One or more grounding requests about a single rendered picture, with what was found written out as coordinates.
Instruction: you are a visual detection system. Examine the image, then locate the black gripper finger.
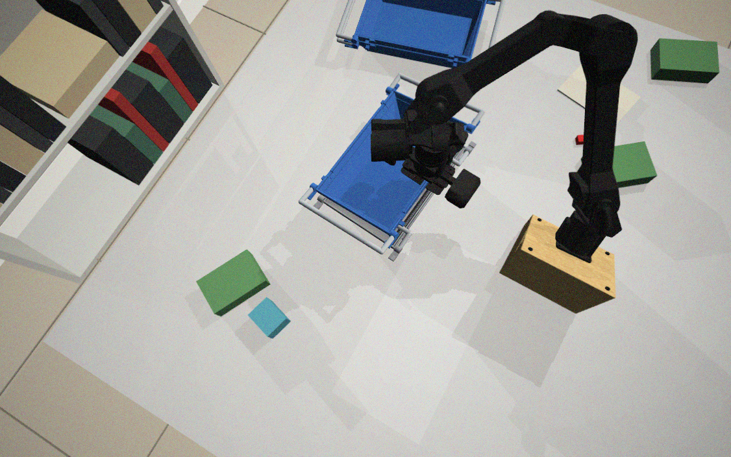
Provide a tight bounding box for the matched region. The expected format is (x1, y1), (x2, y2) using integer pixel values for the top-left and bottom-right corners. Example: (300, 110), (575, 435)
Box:
(425, 183), (444, 195)
(401, 167), (424, 185)

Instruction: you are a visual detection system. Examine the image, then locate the cream flat rectangular panel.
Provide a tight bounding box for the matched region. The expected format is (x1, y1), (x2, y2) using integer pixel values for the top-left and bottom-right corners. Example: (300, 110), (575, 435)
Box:
(558, 65), (641, 124)

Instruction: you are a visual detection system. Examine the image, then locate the teal block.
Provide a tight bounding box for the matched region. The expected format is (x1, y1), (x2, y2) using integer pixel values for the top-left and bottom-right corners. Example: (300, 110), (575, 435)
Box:
(248, 297), (291, 338)

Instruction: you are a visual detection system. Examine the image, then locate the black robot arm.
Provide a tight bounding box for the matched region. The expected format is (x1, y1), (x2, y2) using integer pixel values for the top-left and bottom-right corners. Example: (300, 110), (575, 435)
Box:
(371, 10), (638, 263)

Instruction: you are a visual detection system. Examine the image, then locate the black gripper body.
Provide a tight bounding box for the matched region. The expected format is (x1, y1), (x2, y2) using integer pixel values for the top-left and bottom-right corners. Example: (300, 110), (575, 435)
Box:
(403, 147), (480, 208)

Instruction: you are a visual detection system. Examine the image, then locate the green rectangular block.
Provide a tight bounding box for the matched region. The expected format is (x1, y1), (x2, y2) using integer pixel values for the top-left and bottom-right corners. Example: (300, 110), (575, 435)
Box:
(612, 142), (658, 188)
(196, 249), (270, 316)
(650, 38), (719, 84)

